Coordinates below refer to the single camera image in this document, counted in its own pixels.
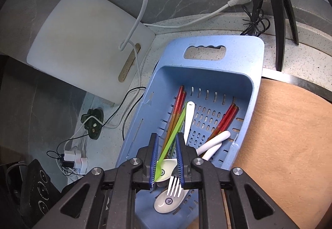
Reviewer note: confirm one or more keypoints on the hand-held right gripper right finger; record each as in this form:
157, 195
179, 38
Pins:
180, 164

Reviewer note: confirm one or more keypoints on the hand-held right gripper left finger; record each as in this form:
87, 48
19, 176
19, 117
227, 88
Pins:
154, 161

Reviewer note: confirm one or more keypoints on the white ceramic spoon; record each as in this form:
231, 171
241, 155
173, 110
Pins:
168, 203
189, 120

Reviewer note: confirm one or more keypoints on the green frog-shaped holder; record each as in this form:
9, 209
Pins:
93, 128

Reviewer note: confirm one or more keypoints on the black induction cooker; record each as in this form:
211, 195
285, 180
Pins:
39, 192

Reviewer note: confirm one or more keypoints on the white power adapters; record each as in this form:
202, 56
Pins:
70, 156

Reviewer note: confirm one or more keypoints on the black tripod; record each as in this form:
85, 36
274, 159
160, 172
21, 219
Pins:
278, 24

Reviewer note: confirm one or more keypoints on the blue perforated plastic basket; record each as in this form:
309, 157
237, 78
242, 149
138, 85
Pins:
233, 50

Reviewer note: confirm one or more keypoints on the metal fork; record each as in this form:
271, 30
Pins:
174, 188

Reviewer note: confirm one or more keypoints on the green plastic spoon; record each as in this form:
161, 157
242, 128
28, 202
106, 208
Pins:
173, 135

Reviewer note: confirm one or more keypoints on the tan cloth mat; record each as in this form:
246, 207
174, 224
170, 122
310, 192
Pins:
285, 141

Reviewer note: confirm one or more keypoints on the white plastic cutting board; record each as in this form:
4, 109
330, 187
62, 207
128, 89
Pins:
77, 37

